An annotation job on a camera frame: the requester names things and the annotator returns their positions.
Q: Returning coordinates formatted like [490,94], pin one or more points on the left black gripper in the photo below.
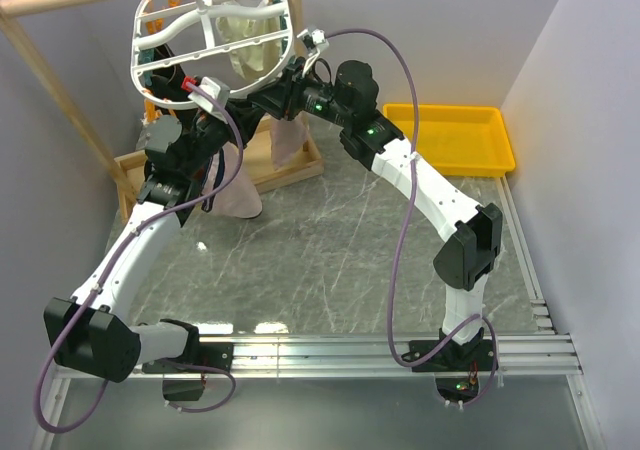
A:
[238,120]

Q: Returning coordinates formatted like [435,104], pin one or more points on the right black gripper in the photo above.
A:
[277,100]

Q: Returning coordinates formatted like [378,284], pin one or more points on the white clip hanger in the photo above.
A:
[261,30]

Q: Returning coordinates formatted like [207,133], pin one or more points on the pink underwear navy trim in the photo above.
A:
[239,199]

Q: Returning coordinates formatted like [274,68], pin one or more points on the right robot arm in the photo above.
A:
[470,232]

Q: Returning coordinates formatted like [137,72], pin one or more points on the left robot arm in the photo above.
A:
[87,331]

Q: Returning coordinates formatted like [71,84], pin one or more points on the black underwear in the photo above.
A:
[166,82]

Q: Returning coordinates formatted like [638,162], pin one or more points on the wooden drying rack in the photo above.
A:
[197,63]

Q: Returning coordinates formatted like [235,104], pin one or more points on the yellow plastic tray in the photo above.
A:
[465,141]

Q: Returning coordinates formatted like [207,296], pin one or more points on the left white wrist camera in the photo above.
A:
[209,94]

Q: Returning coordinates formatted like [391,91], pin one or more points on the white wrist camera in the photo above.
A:
[315,43]
[209,94]

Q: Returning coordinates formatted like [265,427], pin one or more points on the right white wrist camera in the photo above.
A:
[315,43]

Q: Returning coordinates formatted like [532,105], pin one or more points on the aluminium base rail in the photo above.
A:
[346,392]

